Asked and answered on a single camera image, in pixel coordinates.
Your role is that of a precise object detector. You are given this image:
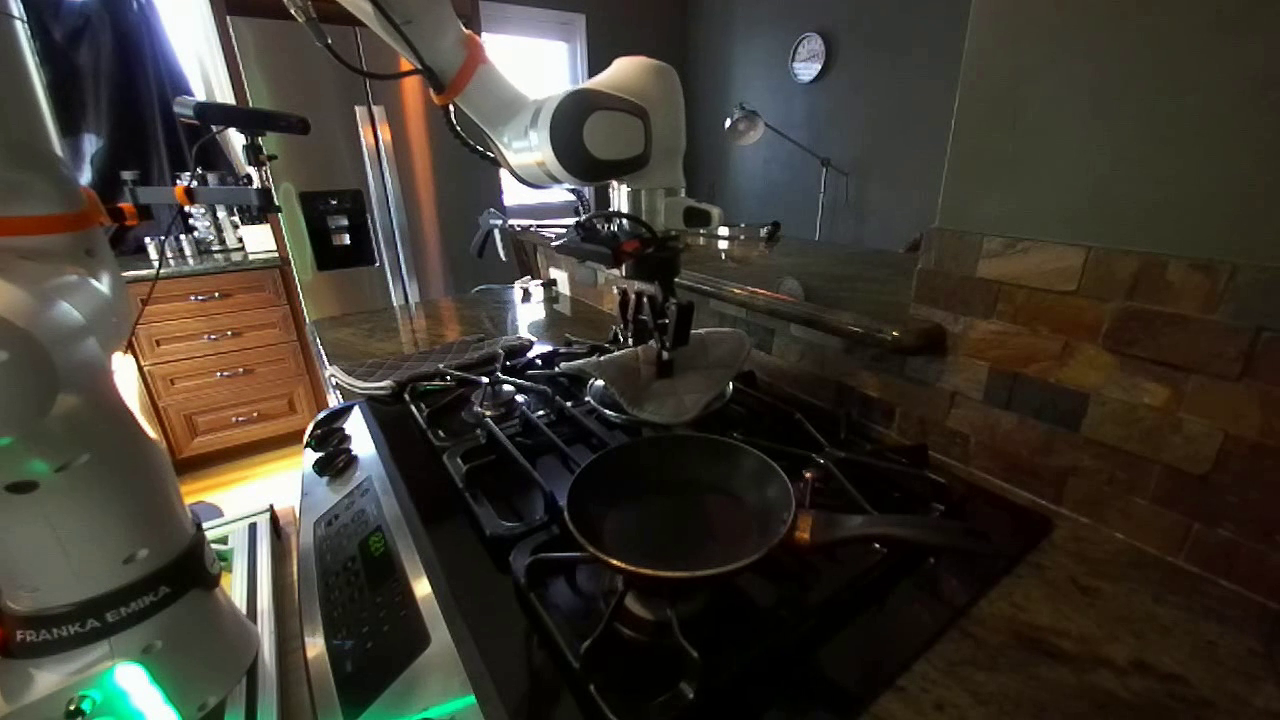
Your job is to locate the glass lid with knob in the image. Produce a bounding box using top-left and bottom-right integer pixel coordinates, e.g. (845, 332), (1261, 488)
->
(584, 368), (740, 430)

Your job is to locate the stainless steel fridge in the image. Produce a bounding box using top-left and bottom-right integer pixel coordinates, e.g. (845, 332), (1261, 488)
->
(224, 13), (458, 320)

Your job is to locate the round wall clock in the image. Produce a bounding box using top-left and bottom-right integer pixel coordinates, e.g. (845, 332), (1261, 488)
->
(788, 29), (832, 86)

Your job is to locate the bright window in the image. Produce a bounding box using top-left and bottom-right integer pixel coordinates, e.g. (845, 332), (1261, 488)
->
(477, 4), (591, 214)

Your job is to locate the wooden drawer cabinet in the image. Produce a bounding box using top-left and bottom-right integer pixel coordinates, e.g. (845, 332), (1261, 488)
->
(126, 263), (332, 470)

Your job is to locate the wall outlet plate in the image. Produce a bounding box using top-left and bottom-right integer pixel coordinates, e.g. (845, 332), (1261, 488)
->
(542, 268), (576, 320)

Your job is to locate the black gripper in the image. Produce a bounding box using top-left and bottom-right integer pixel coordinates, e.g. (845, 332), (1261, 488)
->
(603, 229), (699, 383)

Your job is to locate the black stereo camera bar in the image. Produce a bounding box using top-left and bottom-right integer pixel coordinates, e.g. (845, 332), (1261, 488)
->
(169, 93), (315, 139)

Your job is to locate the black frying pan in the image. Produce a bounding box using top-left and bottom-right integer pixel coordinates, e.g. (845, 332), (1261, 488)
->
(559, 427), (995, 583)

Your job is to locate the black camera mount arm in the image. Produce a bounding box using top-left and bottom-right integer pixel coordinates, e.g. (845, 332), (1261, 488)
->
(113, 133), (288, 229)

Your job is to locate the black stove knob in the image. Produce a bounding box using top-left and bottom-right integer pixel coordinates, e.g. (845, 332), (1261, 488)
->
(299, 398), (360, 450)
(311, 437), (364, 488)

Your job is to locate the orange velcro strap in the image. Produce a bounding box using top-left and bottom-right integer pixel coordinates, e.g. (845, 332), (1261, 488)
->
(0, 188), (113, 242)
(426, 29), (491, 107)

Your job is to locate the wrist mounted camera box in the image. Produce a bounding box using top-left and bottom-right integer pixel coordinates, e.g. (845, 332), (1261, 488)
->
(659, 195), (731, 235)

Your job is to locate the chrome kitchen faucet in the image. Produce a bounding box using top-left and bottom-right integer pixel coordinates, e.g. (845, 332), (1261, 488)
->
(463, 203), (520, 268)

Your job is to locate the black gas stove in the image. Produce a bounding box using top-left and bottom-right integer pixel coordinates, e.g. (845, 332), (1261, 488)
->
(297, 332), (1056, 720)

